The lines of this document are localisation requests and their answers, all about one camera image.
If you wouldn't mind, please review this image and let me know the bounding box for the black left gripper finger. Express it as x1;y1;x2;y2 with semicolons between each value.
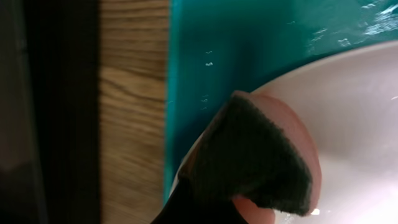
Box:
151;179;247;224

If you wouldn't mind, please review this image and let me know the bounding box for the white plate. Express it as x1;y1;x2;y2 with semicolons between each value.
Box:
169;40;398;224

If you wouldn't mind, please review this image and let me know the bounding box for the black plastic tray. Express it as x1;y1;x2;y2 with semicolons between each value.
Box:
1;0;101;223

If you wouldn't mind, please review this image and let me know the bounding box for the teal plastic tray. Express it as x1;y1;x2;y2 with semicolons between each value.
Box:
164;0;397;197

